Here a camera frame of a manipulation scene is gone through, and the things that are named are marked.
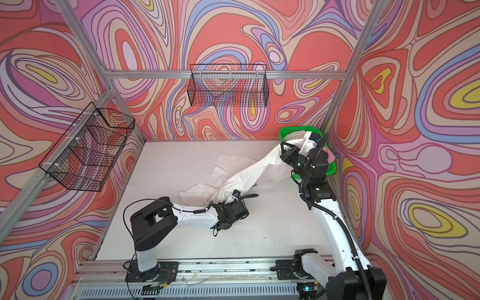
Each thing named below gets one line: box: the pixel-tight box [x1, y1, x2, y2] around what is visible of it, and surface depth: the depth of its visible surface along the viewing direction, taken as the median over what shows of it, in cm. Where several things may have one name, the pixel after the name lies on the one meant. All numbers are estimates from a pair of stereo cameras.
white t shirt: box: [180, 131, 310, 205], surface depth 88 cm
